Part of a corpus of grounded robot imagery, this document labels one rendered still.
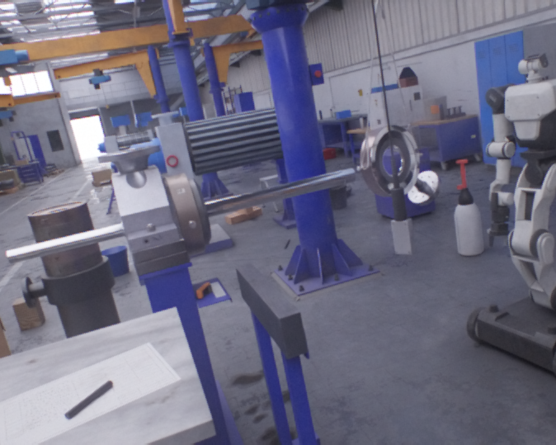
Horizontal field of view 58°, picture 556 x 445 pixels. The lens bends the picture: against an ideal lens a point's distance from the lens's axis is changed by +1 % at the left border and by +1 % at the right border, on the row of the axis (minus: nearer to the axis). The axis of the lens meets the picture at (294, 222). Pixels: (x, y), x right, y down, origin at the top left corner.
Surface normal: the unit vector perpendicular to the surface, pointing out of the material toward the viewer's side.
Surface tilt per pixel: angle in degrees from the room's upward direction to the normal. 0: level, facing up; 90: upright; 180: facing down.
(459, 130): 90
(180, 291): 90
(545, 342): 45
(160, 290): 90
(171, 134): 90
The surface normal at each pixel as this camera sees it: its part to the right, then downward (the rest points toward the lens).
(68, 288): 0.09, 0.22
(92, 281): 0.69, 0.05
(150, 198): 0.11, -0.55
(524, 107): -0.88, 0.26
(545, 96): -0.33, 0.20
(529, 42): 0.30, 0.18
